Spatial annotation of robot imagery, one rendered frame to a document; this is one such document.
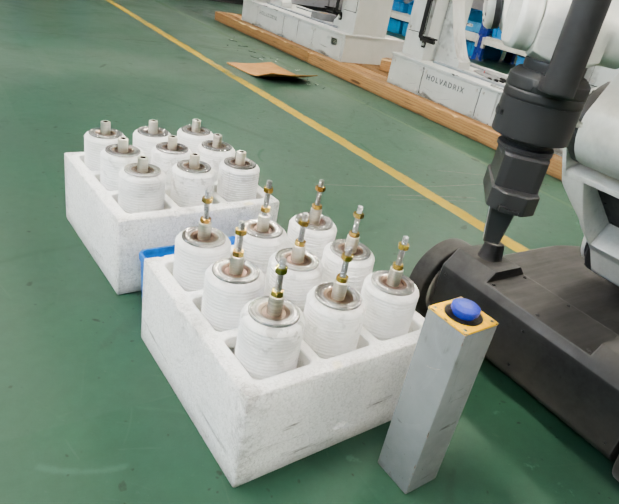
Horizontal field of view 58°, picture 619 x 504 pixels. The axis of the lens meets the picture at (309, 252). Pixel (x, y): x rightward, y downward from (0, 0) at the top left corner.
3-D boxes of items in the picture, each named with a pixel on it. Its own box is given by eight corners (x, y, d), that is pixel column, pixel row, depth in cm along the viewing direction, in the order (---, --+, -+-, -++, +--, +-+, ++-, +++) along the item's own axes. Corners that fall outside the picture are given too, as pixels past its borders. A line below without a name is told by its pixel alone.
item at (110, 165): (134, 212, 140) (135, 143, 132) (148, 229, 134) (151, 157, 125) (95, 216, 135) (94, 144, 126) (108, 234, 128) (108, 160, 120)
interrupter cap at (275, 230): (237, 221, 105) (238, 218, 105) (276, 221, 108) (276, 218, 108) (247, 240, 99) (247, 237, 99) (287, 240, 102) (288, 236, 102)
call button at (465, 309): (461, 306, 80) (465, 294, 79) (482, 322, 77) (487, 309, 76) (442, 312, 77) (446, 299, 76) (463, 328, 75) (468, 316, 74)
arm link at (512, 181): (468, 172, 75) (497, 82, 69) (541, 190, 74) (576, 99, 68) (470, 205, 64) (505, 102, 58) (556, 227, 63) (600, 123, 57)
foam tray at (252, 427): (303, 299, 131) (316, 231, 123) (417, 409, 105) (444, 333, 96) (140, 337, 109) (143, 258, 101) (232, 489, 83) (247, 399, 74)
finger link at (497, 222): (478, 237, 72) (493, 193, 69) (502, 244, 71) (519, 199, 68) (478, 242, 70) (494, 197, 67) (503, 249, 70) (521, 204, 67)
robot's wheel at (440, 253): (454, 301, 143) (479, 232, 133) (468, 312, 139) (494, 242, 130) (395, 316, 132) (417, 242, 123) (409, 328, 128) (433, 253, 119)
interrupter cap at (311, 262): (317, 276, 92) (318, 272, 92) (272, 268, 92) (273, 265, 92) (319, 255, 99) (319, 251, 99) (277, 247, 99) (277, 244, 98)
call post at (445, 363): (407, 447, 96) (461, 297, 81) (436, 478, 91) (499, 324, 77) (376, 462, 92) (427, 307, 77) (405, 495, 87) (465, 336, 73)
